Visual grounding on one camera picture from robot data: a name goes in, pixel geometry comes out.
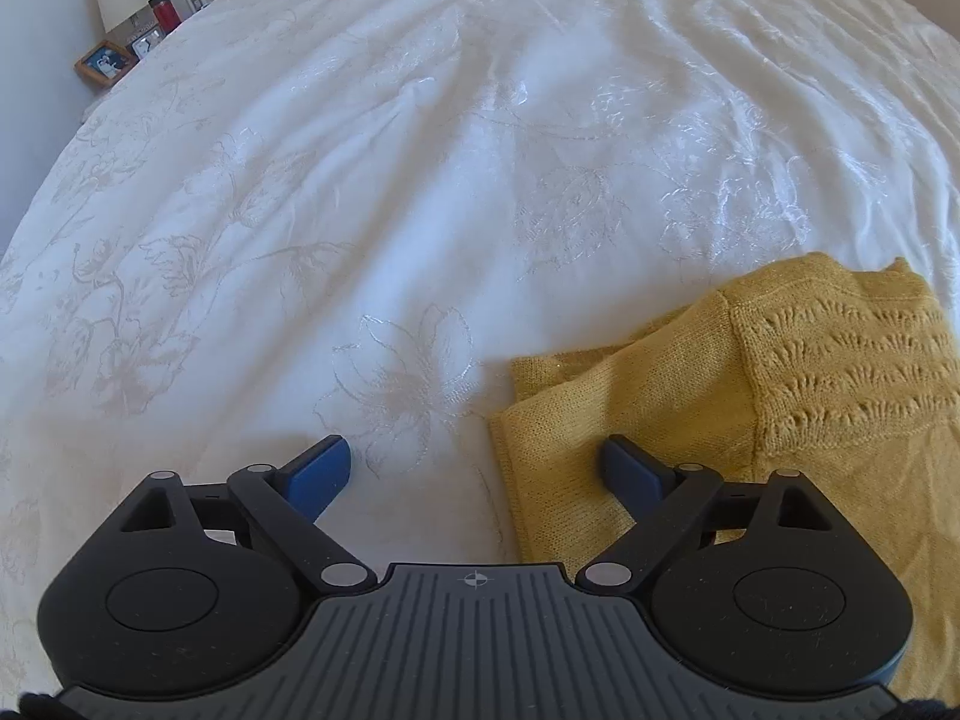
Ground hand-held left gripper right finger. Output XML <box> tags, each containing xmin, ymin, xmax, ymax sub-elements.
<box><xmin>576</xmin><ymin>435</ymin><xmax>833</xmax><ymax>590</ymax></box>

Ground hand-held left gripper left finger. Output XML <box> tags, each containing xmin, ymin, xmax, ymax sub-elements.
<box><xmin>119</xmin><ymin>435</ymin><xmax>378</xmax><ymax>591</ymax></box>

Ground mustard yellow knit sweater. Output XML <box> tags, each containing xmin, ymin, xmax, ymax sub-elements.
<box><xmin>489</xmin><ymin>253</ymin><xmax>960</xmax><ymax>706</ymax></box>

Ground white embroidered bedspread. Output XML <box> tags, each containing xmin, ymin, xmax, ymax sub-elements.
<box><xmin>0</xmin><ymin>0</ymin><xmax>960</xmax><ymax>698</ymax></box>

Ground wooden photo frame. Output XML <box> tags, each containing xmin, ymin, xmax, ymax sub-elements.
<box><xmin>74</xmin><ymin>37</ymin><xmax>139</xmax><ymax>83</ymax></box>

